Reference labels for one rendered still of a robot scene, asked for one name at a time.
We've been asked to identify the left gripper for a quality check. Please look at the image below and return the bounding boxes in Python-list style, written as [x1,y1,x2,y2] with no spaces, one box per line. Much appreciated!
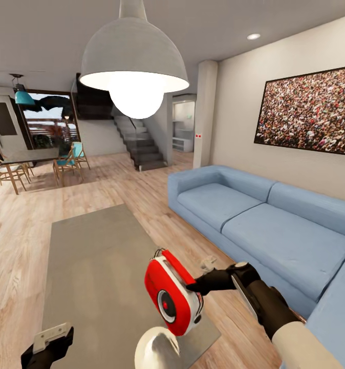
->
[21,326,74,369]

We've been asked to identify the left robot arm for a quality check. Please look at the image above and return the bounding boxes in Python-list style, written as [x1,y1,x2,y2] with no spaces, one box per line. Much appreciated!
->
[21,323,74,369]

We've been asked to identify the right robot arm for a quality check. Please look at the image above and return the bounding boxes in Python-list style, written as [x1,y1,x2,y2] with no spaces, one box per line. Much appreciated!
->
[185,254,345,369]

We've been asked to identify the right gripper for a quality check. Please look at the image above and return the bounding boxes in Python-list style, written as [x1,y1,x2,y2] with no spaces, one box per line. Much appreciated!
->
[185,268,224,296]

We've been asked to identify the radio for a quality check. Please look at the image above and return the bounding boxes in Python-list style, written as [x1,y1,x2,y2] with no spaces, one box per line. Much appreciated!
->
[145,249,204,337]

